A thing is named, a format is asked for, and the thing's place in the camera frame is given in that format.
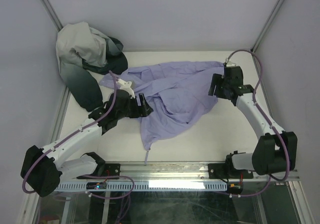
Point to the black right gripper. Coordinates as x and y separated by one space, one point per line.
133 108

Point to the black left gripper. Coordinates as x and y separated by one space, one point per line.
228 90

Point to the lavender purple jacket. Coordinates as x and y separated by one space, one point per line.
178 95

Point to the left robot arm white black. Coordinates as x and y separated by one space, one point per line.
57 153

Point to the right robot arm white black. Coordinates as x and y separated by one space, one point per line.
224 128

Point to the grey and dark green jacket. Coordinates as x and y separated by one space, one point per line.
82 50

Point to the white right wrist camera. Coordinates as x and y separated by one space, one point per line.
229 63

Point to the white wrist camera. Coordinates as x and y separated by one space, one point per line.
229 63
126 86

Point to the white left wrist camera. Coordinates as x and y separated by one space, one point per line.
126 86

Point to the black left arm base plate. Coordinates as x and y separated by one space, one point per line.
103 171

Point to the grey slotted cable duct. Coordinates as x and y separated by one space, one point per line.
152 185

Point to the aluminium mounting rail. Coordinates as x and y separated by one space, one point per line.
137 171

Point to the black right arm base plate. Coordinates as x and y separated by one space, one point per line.
225 172

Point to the aluminium right corner post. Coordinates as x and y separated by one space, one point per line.
271 18

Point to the aluminium corner post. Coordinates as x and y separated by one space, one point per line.
52 14
271 18

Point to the aluminium left corner post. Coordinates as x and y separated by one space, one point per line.
52 14

